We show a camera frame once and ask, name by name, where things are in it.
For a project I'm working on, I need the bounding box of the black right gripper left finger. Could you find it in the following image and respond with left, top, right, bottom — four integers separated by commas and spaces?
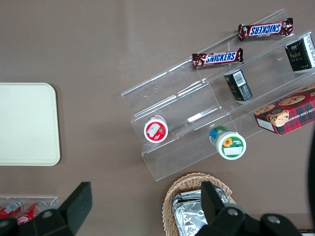
24, 181, 93, 236

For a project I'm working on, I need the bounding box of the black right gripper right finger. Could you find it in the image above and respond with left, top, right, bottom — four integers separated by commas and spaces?
200, 181, 247, 236

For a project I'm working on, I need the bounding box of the oval light wicker basket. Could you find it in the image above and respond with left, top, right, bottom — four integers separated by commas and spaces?
162, 172, 237, 236

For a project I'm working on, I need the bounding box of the cream plastic tray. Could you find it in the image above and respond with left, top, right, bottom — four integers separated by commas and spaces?
0, 83, 61, 167

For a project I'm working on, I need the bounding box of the silver foil packet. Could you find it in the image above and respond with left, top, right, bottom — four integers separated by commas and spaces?
171, 188, 232, 236

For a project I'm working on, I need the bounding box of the clear acrylic bottle rack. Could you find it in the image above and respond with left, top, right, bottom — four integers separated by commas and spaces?
0, 195, 60, 222

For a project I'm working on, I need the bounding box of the green lidded yogurt cup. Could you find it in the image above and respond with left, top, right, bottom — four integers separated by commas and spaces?
209, 125, 247, 160

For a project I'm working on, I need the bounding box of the red lidded yogurt cup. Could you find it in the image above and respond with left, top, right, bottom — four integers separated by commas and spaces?
144, 115, 169, 144

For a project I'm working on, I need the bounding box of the clear acrylic stepped shelf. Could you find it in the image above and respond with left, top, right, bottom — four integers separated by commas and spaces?
121, 8, 315, 182

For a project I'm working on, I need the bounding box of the red tartan cookie box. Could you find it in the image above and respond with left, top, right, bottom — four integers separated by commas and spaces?
253, 83, 315, 136

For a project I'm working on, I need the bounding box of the small black carton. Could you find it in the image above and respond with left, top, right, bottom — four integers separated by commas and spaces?
223, 69, 254, 102
284, 34, 315, 72

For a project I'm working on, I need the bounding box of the brown snickers bar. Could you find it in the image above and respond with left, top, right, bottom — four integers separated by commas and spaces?
191, 47, 245, 70
237, 17, 295, 42

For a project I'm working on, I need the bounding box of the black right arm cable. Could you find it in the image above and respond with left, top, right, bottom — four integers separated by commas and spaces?
306, 126, 315, 223

